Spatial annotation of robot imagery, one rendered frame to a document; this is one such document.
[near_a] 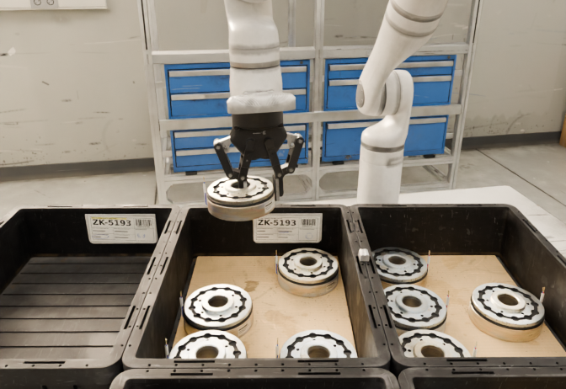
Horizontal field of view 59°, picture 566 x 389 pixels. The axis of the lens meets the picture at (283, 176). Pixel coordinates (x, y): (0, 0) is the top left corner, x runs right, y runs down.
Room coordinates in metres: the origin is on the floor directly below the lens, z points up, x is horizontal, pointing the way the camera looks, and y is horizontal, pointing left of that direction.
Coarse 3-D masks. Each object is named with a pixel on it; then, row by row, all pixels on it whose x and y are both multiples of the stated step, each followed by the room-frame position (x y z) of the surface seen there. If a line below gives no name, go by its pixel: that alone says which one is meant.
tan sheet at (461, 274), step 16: (432, 256) 0.80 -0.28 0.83; (448, 256) 0.80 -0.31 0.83; (464, 256) 0.80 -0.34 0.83; (480, 256) 0.80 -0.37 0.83; (432, 272) 0.75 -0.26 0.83; (448, 272) 0.75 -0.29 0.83; (464, 272) 0.75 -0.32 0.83; (480, 272) 0.75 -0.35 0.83; (496, 272) 0.75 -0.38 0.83; (432, 288) 0.70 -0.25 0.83; (448, 288) 0.70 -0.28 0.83; (464, 288) 0.70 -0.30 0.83; (464, 304) 0.66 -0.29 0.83; (448, 320) 0.62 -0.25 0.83; (464, 320) 0.62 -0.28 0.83; (464, 336) 0.58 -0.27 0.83; (480, 336) 0.58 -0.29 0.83; (544, 336) 0.58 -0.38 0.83; (480, 352) 0.55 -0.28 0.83; (496, 352) 0.55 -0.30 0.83; (512, 352) 0.55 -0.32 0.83; (528, 352) 0.55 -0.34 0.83; (544, 352) 0.55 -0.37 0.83; (560, 352) 0.55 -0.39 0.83
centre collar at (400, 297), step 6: (402, 294) 0.63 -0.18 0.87; (408, 294) 0.63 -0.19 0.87; (414, 294) 0.63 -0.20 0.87; (396, 300) 0.62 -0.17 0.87; (402, 300) 0.63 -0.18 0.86; (420, 300) 0.62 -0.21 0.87; (426, 300) 0.62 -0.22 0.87; (402, 306) 0.60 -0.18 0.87; (408, 306) 0.60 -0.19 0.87; (420, 306) 0.60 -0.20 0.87; (426, 306) 0.60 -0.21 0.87; (408, 312) 0.60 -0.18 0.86; (414, 312) 0.59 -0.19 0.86; (420, 312) 0.60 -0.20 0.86
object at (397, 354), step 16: (352, 208) 0.80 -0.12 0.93; (368, 208) 0.80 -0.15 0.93; (384, 208) 0.80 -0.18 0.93; (400, 208) 0.81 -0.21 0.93; (416, 208) 0.81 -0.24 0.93; (432, 208) 0.81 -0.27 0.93; (448, 208) 0.81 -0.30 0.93; (464, 208) 0.81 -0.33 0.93; (480, 208) 0.81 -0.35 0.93; (496, 208) 0.81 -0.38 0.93; (512, 208) 0.80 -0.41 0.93; (528, 224) 0.74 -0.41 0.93; (544, 240) 0.69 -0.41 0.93; (560, 256) 0.64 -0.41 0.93; (368, 272) 0.60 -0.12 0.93; (384, 304) 0.53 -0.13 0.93; (384, 320) 0.50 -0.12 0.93; (400, 352) 0.44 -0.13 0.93; (400, 368) 0.42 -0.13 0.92
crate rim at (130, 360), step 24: (168, 240) 0.69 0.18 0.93; (168, 264) 0.62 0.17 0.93; (360, 264) 0.62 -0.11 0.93; (360, 288) 0.56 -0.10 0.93; (144, 312) 0.51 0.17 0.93; (144, 336) 0.47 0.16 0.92; (384, 336) 0.47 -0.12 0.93; (144, 360) 0.43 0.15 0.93; (168, 360) 0.43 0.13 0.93; (192, 360) 0.43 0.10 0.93; (216, 360) 0.43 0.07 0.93; (240, 360) 0.43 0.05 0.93; (264, 360) 0.43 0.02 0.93; (288, 360) 0.43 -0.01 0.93; (312, 360) 0.43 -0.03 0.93; (336, 360) 0.43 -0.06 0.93; (360, 360) 0.43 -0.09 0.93; (384, 360) 0.43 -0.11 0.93
